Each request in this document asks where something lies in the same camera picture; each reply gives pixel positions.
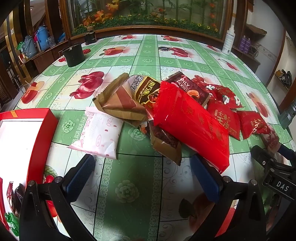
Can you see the glass artificial flower display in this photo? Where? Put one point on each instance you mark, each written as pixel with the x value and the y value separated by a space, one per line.
pixel 148 16

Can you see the wooden side table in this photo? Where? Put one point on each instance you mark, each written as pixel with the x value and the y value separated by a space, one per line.
pixel 247 59

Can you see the red white snack packet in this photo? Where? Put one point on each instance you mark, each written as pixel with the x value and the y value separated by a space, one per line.
pixel 272 141

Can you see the white plastic bottle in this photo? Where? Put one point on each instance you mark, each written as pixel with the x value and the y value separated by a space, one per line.
pixel 227 39

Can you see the red cardboard box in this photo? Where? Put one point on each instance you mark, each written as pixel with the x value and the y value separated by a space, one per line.
pixel 46 134

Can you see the dark red snack packet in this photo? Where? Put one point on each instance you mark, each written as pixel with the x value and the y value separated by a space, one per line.
pixel 185 84

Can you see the dark blue bottle cap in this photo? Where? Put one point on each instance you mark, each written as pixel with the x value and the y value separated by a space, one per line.
pixel 164 49

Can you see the purple bottle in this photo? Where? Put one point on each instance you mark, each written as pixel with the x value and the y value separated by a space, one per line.
pixel 242 44
pixel 248 44

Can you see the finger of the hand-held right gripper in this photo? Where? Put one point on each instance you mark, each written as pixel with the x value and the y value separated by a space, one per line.
pixel 289 153
pixel 277 183

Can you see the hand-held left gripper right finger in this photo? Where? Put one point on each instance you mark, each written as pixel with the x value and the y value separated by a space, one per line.
pixel 205 178

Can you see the large red plastic bag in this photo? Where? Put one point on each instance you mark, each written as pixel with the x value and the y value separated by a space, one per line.
pixel 189 125

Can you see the green fruit-print tablecloth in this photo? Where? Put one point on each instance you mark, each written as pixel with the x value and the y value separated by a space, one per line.
pixel 129 208

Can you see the red gold-lettered snack packet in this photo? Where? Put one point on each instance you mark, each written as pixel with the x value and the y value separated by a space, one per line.
pixel 224 118
pixel 253 124

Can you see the pink white snack packet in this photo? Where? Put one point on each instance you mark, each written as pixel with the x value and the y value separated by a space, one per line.
pixel 97 133

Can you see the green candy wrapper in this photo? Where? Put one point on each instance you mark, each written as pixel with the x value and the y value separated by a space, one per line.
pixel 12 223

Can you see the gold brown snack packet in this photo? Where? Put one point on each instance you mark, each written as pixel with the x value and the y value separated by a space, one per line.
pixel 166 144

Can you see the green bag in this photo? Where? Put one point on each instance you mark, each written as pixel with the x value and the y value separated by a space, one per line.
pixel 20 45

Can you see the pink thermos flask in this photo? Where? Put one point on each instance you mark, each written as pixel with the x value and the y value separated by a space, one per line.
pixel 37 42

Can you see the brown gold triangle-print packet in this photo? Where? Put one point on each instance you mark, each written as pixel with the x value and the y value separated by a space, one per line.
pixel 118 102

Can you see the blue thermos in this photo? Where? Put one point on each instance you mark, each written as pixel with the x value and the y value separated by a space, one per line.
pixel 42 38

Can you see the small dark box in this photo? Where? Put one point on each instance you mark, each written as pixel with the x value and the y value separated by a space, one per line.
pixel 90 38

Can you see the grey blue kettle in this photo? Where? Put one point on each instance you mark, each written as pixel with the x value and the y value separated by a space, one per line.
pixel 29 46

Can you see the clear glass jug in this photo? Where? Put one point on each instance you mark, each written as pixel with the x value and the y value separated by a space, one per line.
pixel 50 41

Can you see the black brown nut snack packet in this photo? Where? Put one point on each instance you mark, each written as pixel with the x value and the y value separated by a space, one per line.
pixel 145 90

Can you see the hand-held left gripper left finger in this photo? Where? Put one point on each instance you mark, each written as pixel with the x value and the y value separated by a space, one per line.
pixel 78 177

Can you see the red flower-print snack packet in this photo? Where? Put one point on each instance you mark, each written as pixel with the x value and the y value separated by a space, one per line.
pixel 231 98
pixel 215 89

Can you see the black round container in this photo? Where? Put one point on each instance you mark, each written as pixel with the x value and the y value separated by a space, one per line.
pixel 74 56

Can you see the wooden side cabinet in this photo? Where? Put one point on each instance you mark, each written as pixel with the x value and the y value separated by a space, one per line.
pixel 46 58

